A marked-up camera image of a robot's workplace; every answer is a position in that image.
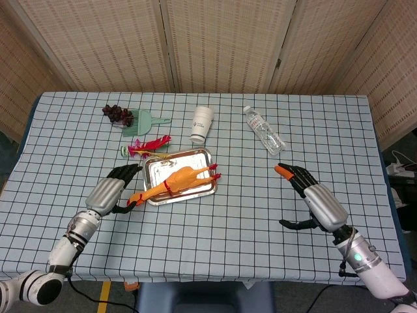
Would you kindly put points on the stainless steel tray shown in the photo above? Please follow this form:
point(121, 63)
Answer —
point(202, 190)

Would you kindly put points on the white power strip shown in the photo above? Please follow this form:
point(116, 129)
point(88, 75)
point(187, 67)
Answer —
point(399, 169)

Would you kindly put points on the woven bamboo folding screen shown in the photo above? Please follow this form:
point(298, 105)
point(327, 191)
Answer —
point(221, 45)

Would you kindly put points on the dark purple grape bunch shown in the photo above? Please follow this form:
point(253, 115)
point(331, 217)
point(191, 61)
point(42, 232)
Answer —
point(116, 113)

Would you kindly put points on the orange rubber chicken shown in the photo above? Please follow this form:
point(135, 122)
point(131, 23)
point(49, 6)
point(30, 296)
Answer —
point(179, 182)

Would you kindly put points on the blue chair seat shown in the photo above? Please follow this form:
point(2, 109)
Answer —
point(205, 298)

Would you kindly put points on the clear plastic water bottle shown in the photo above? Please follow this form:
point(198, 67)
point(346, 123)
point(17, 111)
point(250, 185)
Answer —
point(265, 132)

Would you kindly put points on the white paper cup stack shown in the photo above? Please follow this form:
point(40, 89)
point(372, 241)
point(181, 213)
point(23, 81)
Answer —
point(201, 125)

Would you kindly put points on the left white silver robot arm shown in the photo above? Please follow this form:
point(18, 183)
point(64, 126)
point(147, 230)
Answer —
point(65, 247)

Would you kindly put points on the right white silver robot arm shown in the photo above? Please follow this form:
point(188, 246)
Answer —
point(368, 264)

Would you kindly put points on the green plastic comb brush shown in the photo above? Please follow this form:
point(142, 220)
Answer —
point(143, 124)

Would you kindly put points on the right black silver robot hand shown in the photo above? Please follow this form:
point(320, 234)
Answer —
point(325, 207)

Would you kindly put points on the colourful feather shuttlecock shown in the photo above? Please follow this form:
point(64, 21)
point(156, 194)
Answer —
point(148, 146)

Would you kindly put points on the orange plastic clip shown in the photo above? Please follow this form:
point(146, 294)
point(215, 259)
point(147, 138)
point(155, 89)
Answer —
point(131, 286)

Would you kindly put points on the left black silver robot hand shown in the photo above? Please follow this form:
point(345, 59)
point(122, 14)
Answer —
point(106, 195)

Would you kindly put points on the blue checkered tablecloth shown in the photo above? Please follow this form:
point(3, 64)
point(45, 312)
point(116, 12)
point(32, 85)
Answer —
point(228, 238)

